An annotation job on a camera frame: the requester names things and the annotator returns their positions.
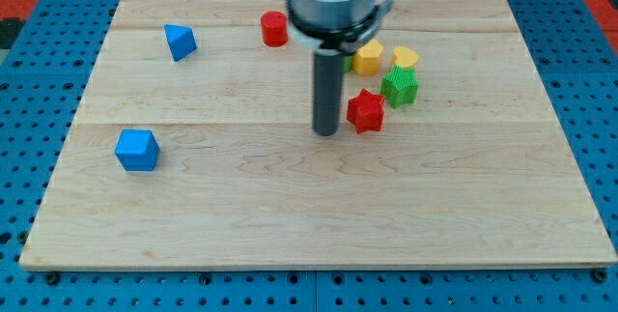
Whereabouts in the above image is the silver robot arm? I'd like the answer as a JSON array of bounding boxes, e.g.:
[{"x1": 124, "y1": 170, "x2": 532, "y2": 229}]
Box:
[{"x1": 286, "y1": 0, "x2": 393, "y2": 56}]

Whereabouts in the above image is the red star block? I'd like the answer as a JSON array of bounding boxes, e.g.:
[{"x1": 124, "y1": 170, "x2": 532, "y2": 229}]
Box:
[{"x1": 347, "y1": 88, "x2": 385, "y2": 134}]

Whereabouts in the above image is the green star block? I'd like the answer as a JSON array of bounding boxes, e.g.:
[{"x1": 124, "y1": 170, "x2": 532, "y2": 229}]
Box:
[{"x1": 380, "y1": 66, "x2": 419, "y2": 108}]

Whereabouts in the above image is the blue cube block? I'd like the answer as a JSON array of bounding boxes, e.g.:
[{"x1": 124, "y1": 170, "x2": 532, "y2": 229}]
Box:
[{"x1": 115, "y1": 128, "x2": 160, "y2": 172}]

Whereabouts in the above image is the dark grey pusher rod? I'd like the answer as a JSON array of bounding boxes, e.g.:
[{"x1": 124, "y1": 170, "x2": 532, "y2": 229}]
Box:
[{"x1": 312, "y1": 50, "x2": 345, "y2": 136}]

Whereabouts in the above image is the green block behind rod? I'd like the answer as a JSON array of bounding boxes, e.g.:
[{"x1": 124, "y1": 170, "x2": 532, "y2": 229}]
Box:
[{"x1": 343, "y1": 56, "x2": 353, "y2": 73}]

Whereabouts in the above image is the yellow hexagon block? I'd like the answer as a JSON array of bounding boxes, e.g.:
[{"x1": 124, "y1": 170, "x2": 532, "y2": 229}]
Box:
[{"x1": 352, "y1": 39, "x2": 384, "y2": 76}]

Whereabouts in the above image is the wooden board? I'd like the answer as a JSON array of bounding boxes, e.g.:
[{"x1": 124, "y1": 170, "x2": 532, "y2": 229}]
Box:
[{"x1": 19, "y1": 0, "x2": 617, "y2": 271}]

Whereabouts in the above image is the red cylinder block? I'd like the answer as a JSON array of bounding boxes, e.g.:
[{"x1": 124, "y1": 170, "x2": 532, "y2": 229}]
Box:
[{"x1": 260, "y1": 11, "x2": 288, "y2": 47}]

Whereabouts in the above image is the yellow heart block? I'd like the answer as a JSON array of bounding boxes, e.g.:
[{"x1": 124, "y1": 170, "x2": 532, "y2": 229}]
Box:
[{"x1": 390, "y1": 46, "x2": 420, "y2": 69}]

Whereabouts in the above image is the blue triangular prism block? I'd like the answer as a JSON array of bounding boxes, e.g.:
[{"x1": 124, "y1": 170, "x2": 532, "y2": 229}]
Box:
[{"x1": 164, "y1": 24, "x2": 197, "y2": 62}]

